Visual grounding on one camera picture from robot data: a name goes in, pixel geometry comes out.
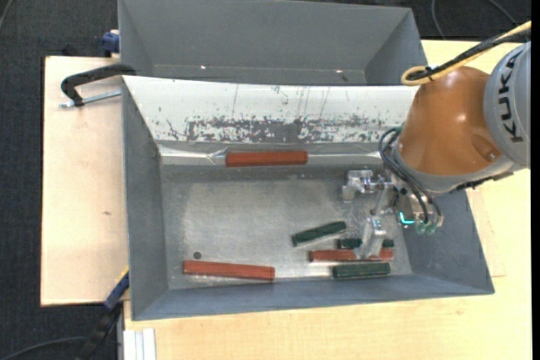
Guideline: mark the red-brown flat block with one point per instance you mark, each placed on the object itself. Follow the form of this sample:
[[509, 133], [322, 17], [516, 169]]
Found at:
[[228, 270], [331, 255], [266, 158]]

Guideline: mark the grey metal bin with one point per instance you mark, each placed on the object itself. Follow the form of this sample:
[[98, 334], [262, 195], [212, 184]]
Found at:
[[253, 202]]

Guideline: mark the dark green flat block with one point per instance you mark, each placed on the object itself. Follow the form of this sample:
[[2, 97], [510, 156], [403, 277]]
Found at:
[[360, 270], [318, 233], [349, 243]]

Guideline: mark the pale wood board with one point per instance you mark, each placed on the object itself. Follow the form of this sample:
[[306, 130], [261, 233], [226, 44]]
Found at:
[[82, 189]]

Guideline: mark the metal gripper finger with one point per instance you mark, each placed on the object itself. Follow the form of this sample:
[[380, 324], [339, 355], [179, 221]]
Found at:
[[371, 240], [369, 183]]

